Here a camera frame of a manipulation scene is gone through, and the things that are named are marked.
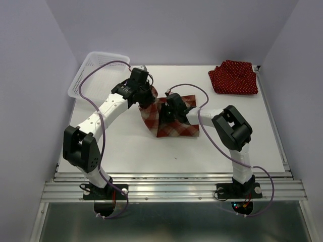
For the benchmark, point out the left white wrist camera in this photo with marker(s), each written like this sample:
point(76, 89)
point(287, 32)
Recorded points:
point(143, 67)

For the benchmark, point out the white plastic basket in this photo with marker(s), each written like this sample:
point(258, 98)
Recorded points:
point(99, 85)

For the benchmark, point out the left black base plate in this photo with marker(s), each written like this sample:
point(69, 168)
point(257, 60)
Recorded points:
point(92, 193)

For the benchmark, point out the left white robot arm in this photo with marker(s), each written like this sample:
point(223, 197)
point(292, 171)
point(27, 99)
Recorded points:
point(80, 146)

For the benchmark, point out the aluminium rail frame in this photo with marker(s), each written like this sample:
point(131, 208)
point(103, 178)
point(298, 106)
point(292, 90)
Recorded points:
point(171, 181)

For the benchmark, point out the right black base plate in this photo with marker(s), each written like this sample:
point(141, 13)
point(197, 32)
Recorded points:
point(238, 191)

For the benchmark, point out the red beige plaid skirt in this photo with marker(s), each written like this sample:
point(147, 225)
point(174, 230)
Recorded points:
point(151, 117)

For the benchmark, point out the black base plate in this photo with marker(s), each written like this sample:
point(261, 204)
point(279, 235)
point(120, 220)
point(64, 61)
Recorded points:
point(238, 191)
point(92, 193)

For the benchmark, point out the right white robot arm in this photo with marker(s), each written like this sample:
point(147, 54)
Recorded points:
point(232, 129)

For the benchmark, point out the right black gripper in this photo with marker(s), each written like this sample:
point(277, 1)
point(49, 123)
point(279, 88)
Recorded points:
point(163, 118)

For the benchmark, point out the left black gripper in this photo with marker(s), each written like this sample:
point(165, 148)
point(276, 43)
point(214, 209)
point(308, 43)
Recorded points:
point(150, 99)

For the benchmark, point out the red polka dot skirt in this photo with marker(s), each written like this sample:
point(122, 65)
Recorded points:
point(236, 67)
point(229, 83)

